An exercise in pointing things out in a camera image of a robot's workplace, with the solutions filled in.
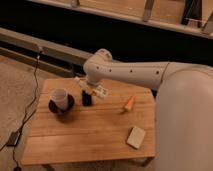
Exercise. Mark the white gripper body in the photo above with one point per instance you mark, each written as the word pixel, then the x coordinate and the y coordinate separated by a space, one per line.
pixel 91 89

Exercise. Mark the white bottle with label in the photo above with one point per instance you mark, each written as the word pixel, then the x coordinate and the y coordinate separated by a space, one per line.
pixel 103 93

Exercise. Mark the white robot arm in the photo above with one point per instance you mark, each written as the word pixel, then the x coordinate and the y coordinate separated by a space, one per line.
pixel 183 111

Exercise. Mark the small black box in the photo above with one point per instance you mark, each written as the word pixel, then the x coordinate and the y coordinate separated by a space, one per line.
pixel 86 99

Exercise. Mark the white paper cup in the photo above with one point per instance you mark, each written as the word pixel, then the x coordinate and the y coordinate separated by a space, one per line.
pixel 60 98

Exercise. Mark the wooden table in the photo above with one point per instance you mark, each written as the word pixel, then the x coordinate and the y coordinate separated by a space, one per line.
pixel 94 133

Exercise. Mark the dark brown saucer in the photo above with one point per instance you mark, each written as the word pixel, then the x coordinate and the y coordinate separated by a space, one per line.
pixel 54 109

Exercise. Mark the orange carrot toy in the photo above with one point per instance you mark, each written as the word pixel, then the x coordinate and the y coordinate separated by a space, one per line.
pixel 130 103

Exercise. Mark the white sponge block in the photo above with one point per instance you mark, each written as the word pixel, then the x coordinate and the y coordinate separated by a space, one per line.
pixel 136 137

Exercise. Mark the black power adapter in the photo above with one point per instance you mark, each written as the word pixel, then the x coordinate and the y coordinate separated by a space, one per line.
pixel 13 139

